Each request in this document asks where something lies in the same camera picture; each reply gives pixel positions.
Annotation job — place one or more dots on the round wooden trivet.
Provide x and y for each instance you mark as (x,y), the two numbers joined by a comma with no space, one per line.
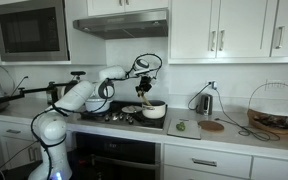
(210,126)

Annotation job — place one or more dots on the small white saucepan lid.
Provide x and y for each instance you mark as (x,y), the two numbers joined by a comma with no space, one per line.
(129,110)

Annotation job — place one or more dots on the black camera on stand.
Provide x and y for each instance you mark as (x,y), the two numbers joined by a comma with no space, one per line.
(78,73)

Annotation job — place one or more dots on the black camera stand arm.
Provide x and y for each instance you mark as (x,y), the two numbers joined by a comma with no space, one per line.
(37,89)

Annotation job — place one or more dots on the steel cooktop knob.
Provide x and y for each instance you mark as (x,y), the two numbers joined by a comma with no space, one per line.
(122,116)
(107,117)
(130,120)
(114,116)

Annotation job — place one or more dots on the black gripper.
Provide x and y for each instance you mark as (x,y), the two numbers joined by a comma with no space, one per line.
(145,82)

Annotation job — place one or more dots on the white wall outlet with plugs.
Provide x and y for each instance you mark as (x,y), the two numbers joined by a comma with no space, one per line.
(212,85)

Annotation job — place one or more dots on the green pepper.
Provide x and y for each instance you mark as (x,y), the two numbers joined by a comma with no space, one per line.
(180,126)

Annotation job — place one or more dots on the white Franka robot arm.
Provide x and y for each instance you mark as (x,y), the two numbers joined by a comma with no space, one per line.
(74,96)

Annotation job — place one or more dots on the white drawer front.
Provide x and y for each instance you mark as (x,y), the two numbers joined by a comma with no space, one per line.
(270,170)
(25,131)
(180,156)
(184,175)

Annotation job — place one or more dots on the wooden spatula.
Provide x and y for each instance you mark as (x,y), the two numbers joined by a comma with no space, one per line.
(146,100)

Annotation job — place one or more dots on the steel range hood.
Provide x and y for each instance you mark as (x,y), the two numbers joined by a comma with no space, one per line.
(124,25)

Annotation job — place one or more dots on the white base cabinet door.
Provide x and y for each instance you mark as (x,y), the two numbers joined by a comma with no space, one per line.
(14,151)

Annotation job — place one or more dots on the steel built-in microwave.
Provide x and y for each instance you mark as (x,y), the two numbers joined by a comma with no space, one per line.
(30,30)

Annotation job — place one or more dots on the white dutch oven pot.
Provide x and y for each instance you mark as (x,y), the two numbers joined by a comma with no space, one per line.
(99,106)

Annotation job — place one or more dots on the black gas cooktop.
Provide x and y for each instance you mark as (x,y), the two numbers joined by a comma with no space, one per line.
(152,124)

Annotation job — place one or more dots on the dark basket contents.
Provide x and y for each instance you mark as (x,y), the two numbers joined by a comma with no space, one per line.
(277,120)

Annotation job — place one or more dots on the steel electric kettle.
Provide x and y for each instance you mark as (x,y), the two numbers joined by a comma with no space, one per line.
(204,105)

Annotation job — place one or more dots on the grey chopping board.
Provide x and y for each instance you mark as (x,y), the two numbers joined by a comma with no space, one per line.
(192,131)

